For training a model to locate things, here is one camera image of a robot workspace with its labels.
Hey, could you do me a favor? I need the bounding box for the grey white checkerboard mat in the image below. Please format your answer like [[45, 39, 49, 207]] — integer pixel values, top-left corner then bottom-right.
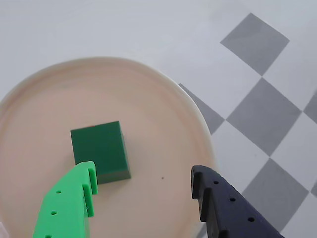
[[178, 12, 317, 238]]

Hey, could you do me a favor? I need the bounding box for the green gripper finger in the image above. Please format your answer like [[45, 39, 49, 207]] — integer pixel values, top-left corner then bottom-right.
[[32, 161, 99, 238]]

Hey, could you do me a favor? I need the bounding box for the dark green cube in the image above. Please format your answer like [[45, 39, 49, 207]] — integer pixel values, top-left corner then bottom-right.
[[70, 120, 132, 185]]

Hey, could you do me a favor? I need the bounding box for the peach round plate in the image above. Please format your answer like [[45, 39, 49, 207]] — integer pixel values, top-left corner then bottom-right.
[[0, 56, 216, 238]]

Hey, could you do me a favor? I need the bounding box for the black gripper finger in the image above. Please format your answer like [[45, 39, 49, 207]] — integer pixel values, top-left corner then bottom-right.
[[190, 165, 286, 238]]

